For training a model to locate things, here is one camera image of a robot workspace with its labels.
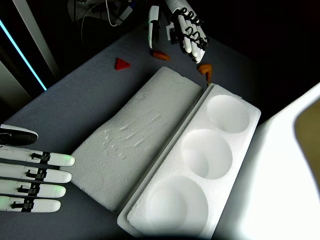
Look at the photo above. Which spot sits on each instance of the white styrofoam lid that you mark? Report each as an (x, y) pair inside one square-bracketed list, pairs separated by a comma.
[(140, 130)]

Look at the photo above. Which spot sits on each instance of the white styrofoam tray base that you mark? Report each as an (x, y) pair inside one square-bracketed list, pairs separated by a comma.
[(207, 155)]

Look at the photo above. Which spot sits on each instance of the grey table cloth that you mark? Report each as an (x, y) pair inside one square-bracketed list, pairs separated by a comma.
[(75, 100)]

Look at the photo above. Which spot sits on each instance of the cyan light strip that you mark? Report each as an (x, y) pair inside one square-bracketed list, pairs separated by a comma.
[(23, 56)]

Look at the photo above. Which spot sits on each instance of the red triangle block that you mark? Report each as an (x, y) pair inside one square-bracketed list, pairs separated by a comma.
[(121, 65)]

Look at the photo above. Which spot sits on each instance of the orange toy carrot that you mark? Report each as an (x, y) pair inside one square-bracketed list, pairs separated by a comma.
[(161, 55)]

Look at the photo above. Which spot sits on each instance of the white rounded device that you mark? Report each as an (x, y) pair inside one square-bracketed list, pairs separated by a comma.
[(77, 10)]

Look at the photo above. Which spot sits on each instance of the white plug adaptor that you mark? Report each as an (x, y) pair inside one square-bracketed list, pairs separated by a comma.
[(125, 15)]

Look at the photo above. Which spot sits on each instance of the large white rounded shell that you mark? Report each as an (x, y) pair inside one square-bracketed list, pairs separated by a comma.
[(275, 175)]

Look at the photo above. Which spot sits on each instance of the white post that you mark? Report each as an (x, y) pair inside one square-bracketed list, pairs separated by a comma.
[(35, 35)]

